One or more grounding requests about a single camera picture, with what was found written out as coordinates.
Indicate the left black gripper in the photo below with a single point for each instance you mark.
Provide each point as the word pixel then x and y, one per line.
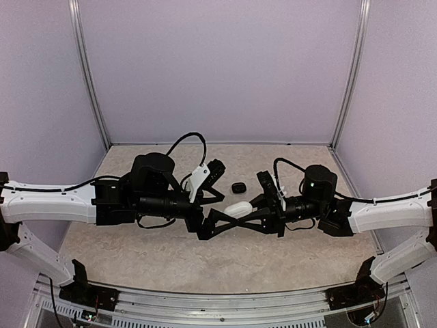
pixel 205 230

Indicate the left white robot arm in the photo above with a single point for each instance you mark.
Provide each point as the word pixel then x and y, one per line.
pixel 149 189

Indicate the front aluminium rail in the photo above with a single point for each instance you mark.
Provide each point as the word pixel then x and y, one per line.
pixel 137 307

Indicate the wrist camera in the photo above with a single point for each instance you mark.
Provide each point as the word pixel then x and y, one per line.
pixel 274 199
pixel 205 174

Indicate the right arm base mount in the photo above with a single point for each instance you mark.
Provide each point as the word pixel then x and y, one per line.
pixel 363 290

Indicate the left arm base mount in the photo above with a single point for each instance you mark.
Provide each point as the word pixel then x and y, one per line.
pixel 81 292

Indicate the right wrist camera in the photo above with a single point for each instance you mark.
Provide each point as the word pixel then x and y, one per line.
pixel 274 199

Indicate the black earbud charging case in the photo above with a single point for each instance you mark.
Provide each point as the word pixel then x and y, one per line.
pixel 238 188

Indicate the aluminium frame post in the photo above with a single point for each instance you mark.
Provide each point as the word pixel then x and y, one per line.
pixel 79 37
pixel 357 52

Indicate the white earbud charging case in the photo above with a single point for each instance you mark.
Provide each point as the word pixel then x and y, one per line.
pixel 239 209

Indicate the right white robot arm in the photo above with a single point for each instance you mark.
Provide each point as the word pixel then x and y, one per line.
pixel 342 216

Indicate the right aluminium frame post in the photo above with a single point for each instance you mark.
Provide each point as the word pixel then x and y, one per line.
pixel 357 52

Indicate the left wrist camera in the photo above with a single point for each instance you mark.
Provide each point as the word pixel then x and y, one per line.
pixel 205 174

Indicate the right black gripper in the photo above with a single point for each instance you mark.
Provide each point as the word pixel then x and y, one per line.
pixel 273 219

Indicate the left aluminium frame post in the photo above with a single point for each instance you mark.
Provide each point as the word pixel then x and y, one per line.
pixel 79 37

